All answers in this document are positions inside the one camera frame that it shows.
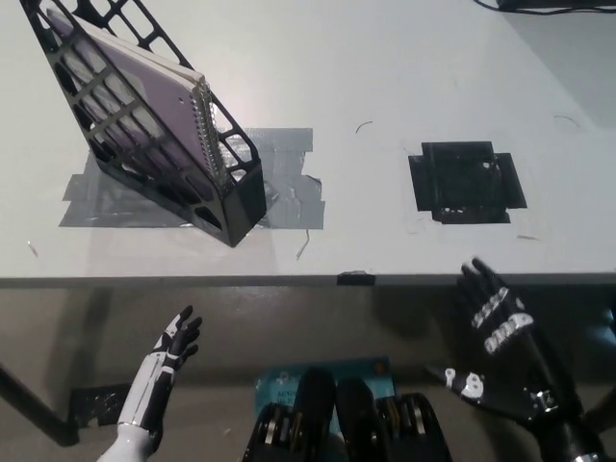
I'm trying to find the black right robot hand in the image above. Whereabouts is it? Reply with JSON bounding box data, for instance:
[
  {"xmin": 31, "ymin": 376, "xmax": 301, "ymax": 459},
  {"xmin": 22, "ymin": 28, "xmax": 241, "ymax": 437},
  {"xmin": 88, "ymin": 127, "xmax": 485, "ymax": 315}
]
[{"xmin": 424, "ymin": 257, "xmax": 605, "ymax": 459}]

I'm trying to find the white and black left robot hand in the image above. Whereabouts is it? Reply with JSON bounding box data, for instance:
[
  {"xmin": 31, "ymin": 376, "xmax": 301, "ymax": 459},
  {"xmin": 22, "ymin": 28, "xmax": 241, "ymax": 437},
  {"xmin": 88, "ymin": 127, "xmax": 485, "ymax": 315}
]
[{"xmin": 117, "ymin": 304, "xmax": 204, "ymax": 433}]

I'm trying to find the purple spiral notebook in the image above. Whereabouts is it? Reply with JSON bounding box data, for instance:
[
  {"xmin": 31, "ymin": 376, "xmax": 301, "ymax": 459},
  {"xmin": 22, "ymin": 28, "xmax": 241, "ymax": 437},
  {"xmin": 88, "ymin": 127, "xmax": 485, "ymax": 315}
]
[{"xmin": 45, "ymin": 8, "xmax": 228, "ymax": 203}]

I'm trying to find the black floor tape patch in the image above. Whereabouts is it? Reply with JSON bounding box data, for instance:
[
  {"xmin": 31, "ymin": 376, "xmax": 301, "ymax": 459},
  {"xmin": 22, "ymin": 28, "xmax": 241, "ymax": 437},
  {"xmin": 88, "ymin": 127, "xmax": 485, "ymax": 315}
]
[{"xmin": 69, "ymin": 382, "xmax": 134, "ymax": 427}]

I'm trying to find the black table leg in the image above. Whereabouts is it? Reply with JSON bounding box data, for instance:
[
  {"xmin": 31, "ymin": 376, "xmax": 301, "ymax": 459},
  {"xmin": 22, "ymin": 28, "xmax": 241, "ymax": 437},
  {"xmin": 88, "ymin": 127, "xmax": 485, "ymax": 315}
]
[{"xmin": 0, "ymin": 363, "xmax": 81, "ymax": 447}]

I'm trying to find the black lattice file holder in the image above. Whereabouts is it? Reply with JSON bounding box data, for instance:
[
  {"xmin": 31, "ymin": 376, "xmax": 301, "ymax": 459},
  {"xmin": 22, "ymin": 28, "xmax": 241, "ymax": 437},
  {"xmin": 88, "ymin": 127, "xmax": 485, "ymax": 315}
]
[{"xmin": 18, "ymin": 0, "xmax": 269, "ymax": 249}]

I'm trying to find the small black tape strip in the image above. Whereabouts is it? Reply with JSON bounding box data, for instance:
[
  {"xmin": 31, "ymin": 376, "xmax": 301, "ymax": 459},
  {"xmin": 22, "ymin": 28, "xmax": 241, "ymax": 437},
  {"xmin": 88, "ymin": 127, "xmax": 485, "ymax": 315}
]
[{"xmin": 336, "ymin": 270, "xmax": 377, "ymax": 286}]

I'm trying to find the black tape square patch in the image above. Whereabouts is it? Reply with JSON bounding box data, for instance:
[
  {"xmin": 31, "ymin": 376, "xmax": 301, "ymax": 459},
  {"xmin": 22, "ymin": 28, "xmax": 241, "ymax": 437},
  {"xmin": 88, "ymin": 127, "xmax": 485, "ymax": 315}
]
[{"xmin": 407, "ymin": 141, "xmax": 528, "ymax": 225}]

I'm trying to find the grey duct tape patch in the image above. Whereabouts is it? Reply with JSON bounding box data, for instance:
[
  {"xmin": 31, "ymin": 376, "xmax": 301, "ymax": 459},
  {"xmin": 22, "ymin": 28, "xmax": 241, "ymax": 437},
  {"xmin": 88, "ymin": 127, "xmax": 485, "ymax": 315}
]
[{"xmin": 58, "ymin": 127, "xmax": 327, "ymax": 230}]

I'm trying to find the black cable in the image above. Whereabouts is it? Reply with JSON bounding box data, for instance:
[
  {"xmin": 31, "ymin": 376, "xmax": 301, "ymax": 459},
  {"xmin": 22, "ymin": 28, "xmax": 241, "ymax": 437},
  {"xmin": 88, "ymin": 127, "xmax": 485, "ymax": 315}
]
[{"xmin": 475, "ymin": 0, "xmax": 616, "ymax": 14}]

